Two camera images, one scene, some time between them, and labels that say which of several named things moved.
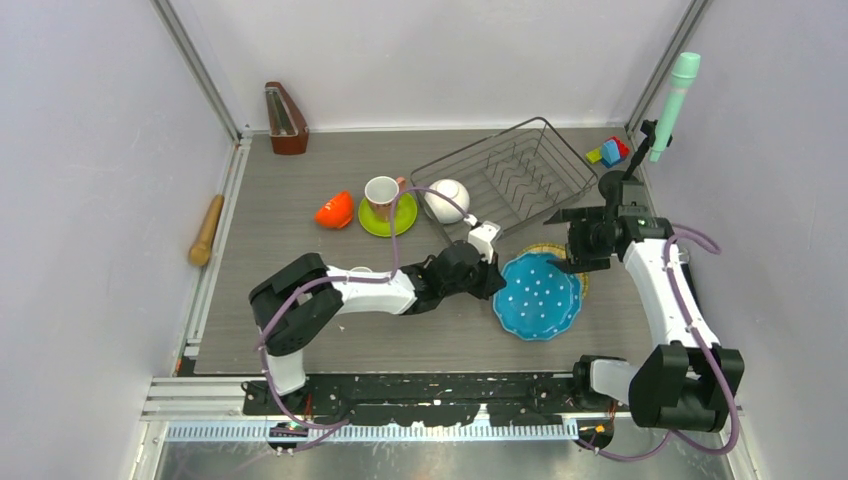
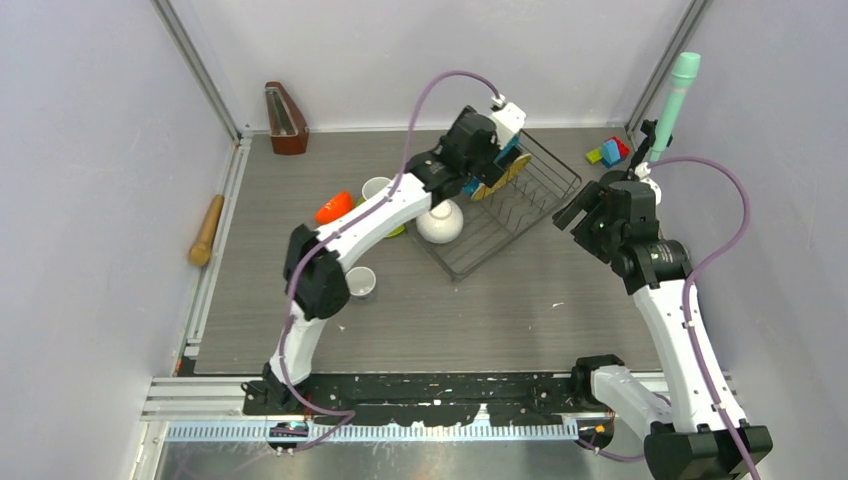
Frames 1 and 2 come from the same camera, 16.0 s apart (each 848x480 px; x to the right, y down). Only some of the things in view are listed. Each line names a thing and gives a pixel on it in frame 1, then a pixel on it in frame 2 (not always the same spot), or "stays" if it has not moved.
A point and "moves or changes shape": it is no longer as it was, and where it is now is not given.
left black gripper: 492,278 -> 491,169
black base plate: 436,399 stays
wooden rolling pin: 200,252 stays
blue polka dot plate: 540,301 -> 471,186
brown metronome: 287,125 stays
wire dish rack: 508,179 moves or changes shape
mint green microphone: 682,79 stays
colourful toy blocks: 610,153 stays
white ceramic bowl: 443,210 moves or changes shape
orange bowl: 337,211 stays
